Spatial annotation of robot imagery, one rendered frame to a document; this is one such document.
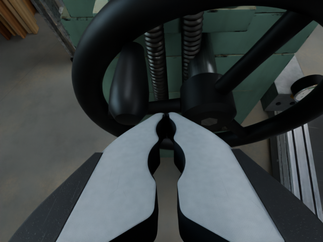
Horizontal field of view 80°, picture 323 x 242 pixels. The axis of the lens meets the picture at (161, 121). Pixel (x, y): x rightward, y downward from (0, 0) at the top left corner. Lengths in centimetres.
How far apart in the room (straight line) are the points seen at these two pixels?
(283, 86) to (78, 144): 99
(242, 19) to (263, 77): 28
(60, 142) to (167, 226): 72
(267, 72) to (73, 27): 41
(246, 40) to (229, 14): 17
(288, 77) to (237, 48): 20
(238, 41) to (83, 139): 96
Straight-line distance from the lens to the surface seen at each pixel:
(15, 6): 180
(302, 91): 50
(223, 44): 41
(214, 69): 25
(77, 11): 38
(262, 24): 41
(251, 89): 55
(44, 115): 135
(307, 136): 103
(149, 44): 24
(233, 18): 26
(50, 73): 154
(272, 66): 50
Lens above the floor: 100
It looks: 63 degrees down
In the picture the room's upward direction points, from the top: 2 degrees counter-clockwise
